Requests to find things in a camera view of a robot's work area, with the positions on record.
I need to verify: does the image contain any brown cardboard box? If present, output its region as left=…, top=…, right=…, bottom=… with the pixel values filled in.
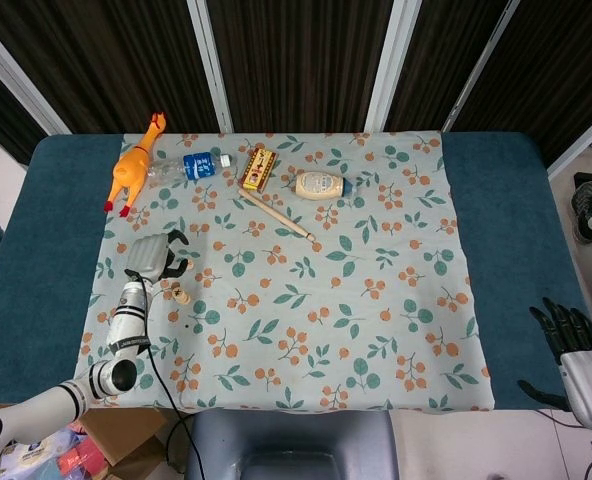
left=0, top=402, right=170, bottom=480

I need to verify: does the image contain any orange rubber chicken toy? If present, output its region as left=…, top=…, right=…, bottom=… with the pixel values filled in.
left=103, top=112, right=168, bottom=219

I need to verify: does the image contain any black green sneaker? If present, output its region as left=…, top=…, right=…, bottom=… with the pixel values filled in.
left=570, top=180, right=592, bottom=245

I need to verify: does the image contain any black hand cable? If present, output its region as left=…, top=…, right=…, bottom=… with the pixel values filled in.
left=123, top=267, right=202, bottom=480

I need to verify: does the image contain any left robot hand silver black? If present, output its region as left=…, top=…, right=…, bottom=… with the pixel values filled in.
left=124, top=228, right=194, bottom=287

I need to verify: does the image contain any red pink package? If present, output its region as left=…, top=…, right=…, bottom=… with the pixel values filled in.
left=55, top=439, right=107, bottom=476

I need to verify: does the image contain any clear bottle blue label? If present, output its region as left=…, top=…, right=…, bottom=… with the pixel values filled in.
left=147, top=147, right=235, bottom=187

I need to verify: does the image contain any white bag blue logo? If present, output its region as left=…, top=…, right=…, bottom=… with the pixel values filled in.
left=0, top=434, right=77, bottom=480

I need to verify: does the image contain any teal table cover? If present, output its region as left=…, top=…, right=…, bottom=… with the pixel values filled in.
left=0, top=130, right=592, bottom=414

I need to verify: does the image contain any wooden drumstick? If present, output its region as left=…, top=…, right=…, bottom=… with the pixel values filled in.
left=237, top=188, right=318, bottom=244

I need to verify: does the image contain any dark folding screen panel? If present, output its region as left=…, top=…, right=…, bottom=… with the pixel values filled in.
left=0, top=0, right=232, bottom=135
left=443, top=0, right=592, bottom=176
left=188, top=0, right=420, bottom=134
left=0, top=49, right=45, bottom=166
left=365, top=0, right=520, bottom=134

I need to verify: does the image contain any floral fruit print tablecloth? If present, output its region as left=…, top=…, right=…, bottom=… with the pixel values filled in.
left=68, top=130, right=493, bottom=414

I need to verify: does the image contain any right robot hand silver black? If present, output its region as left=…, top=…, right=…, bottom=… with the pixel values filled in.
left=518, top=298, right=592, bottom=432

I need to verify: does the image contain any yellow red cardboard box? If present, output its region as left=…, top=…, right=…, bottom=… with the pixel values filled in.
left=239, top=146, right=281, bottom=192

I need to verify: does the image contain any grey plastic base cover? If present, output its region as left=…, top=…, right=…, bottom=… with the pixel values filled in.
left=183, top=409, right=401, bottom=480

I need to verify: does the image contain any cream mayonnaise squeeze bottle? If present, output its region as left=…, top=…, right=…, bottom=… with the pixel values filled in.
left=295, top=170, right=361, bottom=202

